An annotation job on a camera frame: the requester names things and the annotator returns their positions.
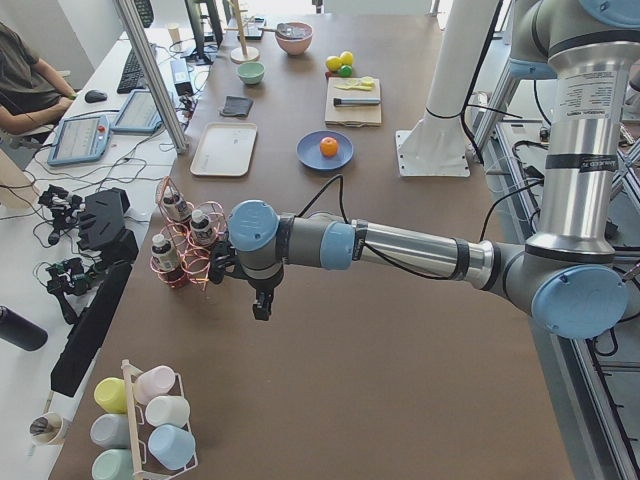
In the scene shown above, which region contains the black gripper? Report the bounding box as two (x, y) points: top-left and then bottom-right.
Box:
(249, 280), (277, 320)

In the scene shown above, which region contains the blue plate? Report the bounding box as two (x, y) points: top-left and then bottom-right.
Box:
(296, 130), (354, 172)

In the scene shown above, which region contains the orange fruit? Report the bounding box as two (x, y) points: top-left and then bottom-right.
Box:
(319, 136), (339, 157)

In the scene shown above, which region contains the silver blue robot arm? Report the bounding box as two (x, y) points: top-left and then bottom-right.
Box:
(228, 1), (639, 339)

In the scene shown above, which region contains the bottle lower right rack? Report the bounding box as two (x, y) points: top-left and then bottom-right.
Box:
(190, 209), (219, 249)

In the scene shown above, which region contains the bottle lower left rack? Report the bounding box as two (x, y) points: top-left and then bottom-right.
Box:
(151, 233), (187, 289)

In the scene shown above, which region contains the pink cup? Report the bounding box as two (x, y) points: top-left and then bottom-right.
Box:
(133, 365), (176, 405)

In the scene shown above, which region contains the bottle top in rack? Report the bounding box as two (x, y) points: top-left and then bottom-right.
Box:
(162, 192), (192, 223)

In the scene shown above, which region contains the white cup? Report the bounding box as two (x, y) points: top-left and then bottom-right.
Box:
(145, 395), (191, 428)

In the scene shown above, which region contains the wooden cup rack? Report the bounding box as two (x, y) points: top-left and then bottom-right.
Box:
(121, 359), (199, 479)

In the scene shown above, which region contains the blue cup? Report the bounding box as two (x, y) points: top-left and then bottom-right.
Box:
(147, 424), (196, 470)

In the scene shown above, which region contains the cream rabbit tray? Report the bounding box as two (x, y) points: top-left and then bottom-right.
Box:
(190, 122), (257, 177)

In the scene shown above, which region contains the yellow cup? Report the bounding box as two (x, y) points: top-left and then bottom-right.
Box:
(94, 377), (127, 414)

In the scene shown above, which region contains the grey cup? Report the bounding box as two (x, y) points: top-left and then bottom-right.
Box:
(90, 413), (130, 449)

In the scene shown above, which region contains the grey folded cloth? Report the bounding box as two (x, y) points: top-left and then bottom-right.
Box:
(219, 95), (254, 118)

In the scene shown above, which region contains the wooden cutting board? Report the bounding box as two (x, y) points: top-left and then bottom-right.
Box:
(324, 77), (382, 127)

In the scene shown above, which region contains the green cup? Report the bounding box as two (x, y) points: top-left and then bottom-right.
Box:
(91, 449), (133, 480)

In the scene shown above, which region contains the green bowl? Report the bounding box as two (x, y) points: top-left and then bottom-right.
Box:
(237, 61), (265, 86)

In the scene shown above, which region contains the yellow plastic knife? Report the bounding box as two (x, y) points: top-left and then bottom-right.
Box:
(334, 83), (375, 92)

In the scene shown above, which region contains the paper cup with utensils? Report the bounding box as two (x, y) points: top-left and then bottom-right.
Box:
(29, 412), (69, 446)

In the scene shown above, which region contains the black water bottle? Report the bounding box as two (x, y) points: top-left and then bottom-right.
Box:
(0, 306), (48, 352)

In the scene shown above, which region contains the teach pendant with red button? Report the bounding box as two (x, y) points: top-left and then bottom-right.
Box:
(47, 115), (110, 166)

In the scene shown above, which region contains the green lime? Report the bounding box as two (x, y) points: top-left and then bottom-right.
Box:
(337, 65), (353, 78)

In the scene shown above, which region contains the wooden stand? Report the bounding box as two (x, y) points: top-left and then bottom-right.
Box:
(226, 0), (260, 65)

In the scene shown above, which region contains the yellow lemon upper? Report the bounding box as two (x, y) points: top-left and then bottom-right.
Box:
(325, 56), (343, 72)

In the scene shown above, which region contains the yellow lemon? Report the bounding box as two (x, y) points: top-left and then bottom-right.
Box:
(325, 56), (343, 72)
(339, 51), (354, 66)

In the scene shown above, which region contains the yellow lemon lower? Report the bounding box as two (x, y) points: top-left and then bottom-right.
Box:
(339, 51), (354, 66)

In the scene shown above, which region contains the black keyboard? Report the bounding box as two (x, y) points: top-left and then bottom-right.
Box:
(116, 50), (144, 94)

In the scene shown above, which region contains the black computer mouse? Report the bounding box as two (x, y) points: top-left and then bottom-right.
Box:
(84, 89), (108, 104)

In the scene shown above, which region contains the pink bowl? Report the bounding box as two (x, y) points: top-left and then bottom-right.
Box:
(275, 22), (313, 56)

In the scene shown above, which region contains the seated person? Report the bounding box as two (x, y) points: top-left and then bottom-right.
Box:
(1, 24), (76, 135)

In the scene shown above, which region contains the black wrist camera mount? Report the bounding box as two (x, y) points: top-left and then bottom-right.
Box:
(208, 240), (246, 284)

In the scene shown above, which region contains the copper wire bottle rack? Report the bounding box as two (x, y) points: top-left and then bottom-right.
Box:
(149, 176), (227, 290)

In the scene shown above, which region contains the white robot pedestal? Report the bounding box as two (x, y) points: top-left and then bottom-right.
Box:
(396, 0), (501, 178)

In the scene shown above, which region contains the aluminium frame post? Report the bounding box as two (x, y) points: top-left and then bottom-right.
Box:
(114, 0), (188, 154)

